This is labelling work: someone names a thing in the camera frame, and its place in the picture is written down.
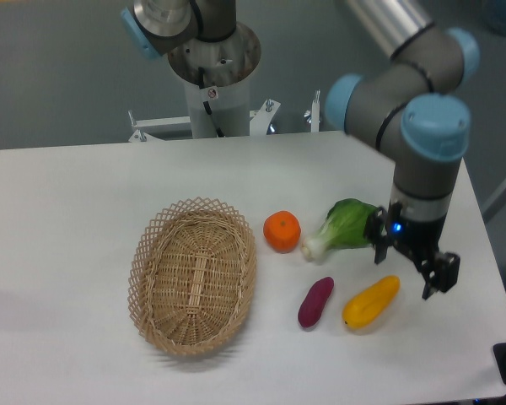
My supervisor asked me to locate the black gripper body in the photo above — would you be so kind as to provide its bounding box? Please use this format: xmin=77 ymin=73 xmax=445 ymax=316
xmin=386 ymin=202 xmax=446 ymax=264

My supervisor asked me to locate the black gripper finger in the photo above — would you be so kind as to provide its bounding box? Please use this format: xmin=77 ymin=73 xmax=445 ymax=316
xmin=417 ymin=251 xmax=460 ymax=300
xmin=363 ymin=207 xmax=393 ymax=265

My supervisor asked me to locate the yellow mango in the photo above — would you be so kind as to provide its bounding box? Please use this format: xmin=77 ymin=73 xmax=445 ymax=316
xmin=342 ymin=275 xmax=401 ymax=330

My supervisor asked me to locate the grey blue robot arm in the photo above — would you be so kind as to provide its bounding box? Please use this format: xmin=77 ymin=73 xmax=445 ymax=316
xmin=121 ymin=1 xmax=480 ymax=298

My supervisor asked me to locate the green bok choy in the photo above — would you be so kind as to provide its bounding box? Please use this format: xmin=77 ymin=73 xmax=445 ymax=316
xmin=300 ymin=198 xmax=377 ymax=261

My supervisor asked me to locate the orange tangerine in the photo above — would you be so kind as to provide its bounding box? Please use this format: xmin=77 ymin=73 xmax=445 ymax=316
xmin=263 ymin=211 xmax=301 ymax=253

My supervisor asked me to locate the purple sweet potato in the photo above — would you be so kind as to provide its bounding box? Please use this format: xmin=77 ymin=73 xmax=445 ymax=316
xmin=297 ymin=277 xmax=335 ymax=329

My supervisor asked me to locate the woven wicker basket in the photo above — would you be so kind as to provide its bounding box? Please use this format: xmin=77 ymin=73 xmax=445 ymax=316
xmin=127 ymin=197 xmax=256 ymax=356

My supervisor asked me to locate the white metal frame bracket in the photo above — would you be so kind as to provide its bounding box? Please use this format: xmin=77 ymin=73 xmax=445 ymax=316
xmin=127 ymin=89 xmax=324 ymax=143

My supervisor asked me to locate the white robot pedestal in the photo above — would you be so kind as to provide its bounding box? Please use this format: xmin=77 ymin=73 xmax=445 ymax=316
xmin=168 ymin=23 xmax=261 ymax=115

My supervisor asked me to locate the black pedestal cable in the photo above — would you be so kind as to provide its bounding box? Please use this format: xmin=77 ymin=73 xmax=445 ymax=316
xmin=197 ymin=67 xmax=225 ymax=138

